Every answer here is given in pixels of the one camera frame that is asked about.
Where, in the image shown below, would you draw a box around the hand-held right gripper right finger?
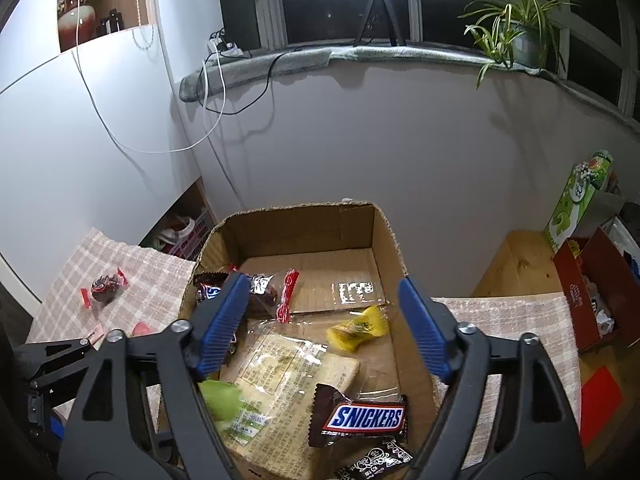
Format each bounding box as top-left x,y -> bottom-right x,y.
397,276 -> 587,480

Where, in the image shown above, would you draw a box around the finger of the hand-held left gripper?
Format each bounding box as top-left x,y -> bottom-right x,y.
14,337 -> 98,388

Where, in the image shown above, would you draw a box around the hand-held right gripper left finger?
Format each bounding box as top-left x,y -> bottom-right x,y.
56,272 -> 253,480

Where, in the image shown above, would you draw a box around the brown chocolate bar white script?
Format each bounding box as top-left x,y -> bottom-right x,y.
193,271 -> 241,306

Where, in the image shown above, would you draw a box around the dark candy red wrapper ends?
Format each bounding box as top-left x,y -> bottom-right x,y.
80,266 -> 130,307
227,265 -> 300,323

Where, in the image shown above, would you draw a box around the large clear cracker packet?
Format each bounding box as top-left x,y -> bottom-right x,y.
215,322 -> 401,480

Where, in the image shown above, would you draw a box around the yellow candy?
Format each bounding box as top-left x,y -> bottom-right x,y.
326,305 -> 391,353

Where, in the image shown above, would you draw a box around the green candy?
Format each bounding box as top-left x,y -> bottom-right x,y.
198,380 -> 243,421

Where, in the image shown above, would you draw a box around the brown chocolate bar blue logo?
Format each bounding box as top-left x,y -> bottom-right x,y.
307,382 -> 408,448

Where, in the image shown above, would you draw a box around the brown cardboard box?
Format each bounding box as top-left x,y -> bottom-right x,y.
155,202 -> 451,480

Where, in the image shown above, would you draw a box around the black packet white print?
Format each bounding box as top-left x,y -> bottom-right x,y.
334,436 -> 415,480

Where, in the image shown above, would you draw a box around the checked pink tablecloth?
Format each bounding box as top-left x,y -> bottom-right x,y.
27,227 -> 583,456

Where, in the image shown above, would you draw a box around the pink plastic basket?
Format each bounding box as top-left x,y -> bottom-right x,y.
150,210 -> 213,263

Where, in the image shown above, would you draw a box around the wooden side table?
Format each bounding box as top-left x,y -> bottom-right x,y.
470,230 -> 640,466

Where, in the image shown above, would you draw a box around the red cardboard box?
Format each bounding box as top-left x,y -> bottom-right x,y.
552,227 -> 640,353

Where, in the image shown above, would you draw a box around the red envelope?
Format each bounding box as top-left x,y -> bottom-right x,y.
580,366 -> 626,448

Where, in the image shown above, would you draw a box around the green printed carton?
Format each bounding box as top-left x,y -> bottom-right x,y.
544,150 -> 615,256

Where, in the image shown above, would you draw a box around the white cabinet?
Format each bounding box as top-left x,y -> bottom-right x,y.
0,0 -> 221,306

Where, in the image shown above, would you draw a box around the grey windowsill cloth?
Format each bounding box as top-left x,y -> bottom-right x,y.
179,44 -> 571,106

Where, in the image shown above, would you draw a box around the white power strip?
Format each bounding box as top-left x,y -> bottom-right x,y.
207,30 -> 246,58

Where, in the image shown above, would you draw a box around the potted spider plant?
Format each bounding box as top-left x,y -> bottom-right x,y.
457,0 -> 581,91

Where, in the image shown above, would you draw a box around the white framed window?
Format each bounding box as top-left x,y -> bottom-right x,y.
215,0 -> 640,126

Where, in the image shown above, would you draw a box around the red ceramic vase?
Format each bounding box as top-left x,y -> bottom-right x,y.
56,0 -> 96,53

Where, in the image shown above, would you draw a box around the black tripod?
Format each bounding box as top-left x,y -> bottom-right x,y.
352,0 -> 407,48

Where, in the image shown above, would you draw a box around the black cable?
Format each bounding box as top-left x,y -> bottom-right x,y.
200,45 -> 301,116

